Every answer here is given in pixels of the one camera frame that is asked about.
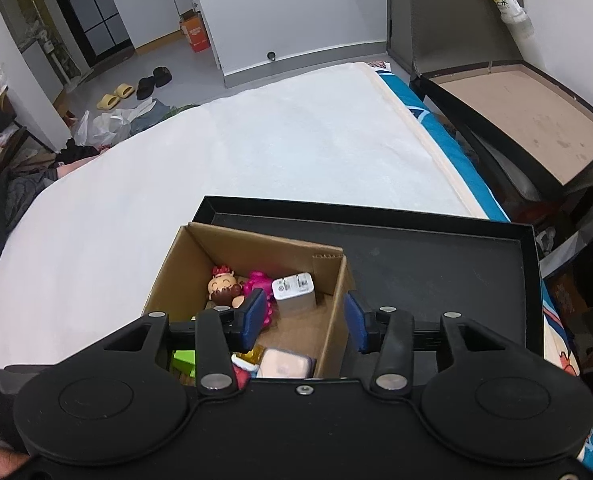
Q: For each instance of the brown-haired doll figurine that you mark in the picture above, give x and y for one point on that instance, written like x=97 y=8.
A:
x=224 y=287

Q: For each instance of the small red white figurine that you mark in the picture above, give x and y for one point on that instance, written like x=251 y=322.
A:
x=246 y=358

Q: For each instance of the pink doll figurine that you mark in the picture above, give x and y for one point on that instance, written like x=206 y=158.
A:
x=257 y=280

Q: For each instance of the yellow white bottle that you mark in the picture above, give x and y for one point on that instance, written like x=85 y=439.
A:
x=503 y=2

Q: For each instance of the orange carton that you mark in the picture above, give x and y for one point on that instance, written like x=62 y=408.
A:
x=195 y=32

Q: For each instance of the white charger plug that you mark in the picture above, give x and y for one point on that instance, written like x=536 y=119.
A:
x=294 y=301

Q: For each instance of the black slipper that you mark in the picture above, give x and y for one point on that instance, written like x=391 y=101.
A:
x=162 y=76
x=146 y=88

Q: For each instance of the black storage box grey lid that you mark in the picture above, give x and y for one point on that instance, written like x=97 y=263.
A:
x=516 y=110

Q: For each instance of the brown cardboard box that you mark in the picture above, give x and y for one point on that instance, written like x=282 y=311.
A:
x=301 y=331

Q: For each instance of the black tray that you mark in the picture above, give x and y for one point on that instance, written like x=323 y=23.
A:
x=426 y=270

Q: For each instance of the white base cabinet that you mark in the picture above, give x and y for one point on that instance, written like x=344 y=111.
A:
x=146 y=5

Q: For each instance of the green toy block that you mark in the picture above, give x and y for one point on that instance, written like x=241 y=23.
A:
x=184 y=361

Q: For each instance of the white plastic bag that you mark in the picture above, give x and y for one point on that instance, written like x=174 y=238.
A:
x=101 y=130

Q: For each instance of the black framed glass door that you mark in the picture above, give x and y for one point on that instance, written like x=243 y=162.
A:
x=84 y=5

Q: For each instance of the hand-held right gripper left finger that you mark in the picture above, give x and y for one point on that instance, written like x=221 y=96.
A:
x=254 y=320

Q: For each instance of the lavender charger plug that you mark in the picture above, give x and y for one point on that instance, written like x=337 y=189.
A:
x=284 y=363

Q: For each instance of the grey cloth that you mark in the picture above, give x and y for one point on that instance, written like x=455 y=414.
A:
x=151 y=116

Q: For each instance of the yellow slipper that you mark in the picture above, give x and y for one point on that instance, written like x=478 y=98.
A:
x=124 y=91
x=108 y=101

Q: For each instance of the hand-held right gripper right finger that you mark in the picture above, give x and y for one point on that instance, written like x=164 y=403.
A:
x=355 y=321

